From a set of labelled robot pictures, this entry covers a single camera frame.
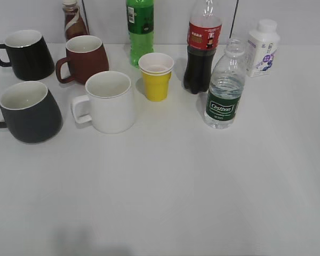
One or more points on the white yogurt drink bottle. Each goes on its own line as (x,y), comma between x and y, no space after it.
(262,45)

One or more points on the clear water bottle green label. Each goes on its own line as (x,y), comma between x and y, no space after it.
(226,86)

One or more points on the yellow plastic cup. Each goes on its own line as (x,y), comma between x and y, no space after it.
(156,69)

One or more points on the dark red ceramic mug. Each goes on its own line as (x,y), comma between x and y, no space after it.
(85,56)

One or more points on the black ceramic mug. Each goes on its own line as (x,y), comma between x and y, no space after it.
(27,53)

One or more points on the dark grey ceramic mug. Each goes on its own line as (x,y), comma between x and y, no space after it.
(30,112)

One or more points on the cola bottle red label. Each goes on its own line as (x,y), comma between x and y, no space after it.
(204,30)

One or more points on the white ceramic mug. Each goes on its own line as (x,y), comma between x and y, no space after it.
(111,101)

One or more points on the brown swirl drink bottle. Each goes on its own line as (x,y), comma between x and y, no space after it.
(74,23)

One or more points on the green soda bottle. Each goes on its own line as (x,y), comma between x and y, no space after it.
(140,24)

